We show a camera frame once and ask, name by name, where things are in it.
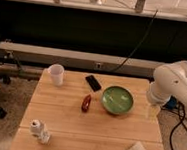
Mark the small white plastic bottle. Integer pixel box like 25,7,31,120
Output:
30,119,51,144

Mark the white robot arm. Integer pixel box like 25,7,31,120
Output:
146,61,187,119

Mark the blue object on floor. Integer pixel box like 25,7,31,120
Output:
164,97,177,110

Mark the green ceramic bowl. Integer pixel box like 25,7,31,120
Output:
101,86,134,115

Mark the black smartphone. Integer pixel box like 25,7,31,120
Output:
86,75,102,92

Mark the red chili pepper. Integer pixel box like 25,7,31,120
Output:
81,94,92,113

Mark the white paper cup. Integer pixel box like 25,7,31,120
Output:
47,64,65,86

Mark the black cable on floor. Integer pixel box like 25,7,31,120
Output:
156,100,187,150

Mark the black hanging cable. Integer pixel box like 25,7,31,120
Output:
108,5,159,78

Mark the grey wall rail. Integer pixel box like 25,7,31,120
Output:
0,42,162,77

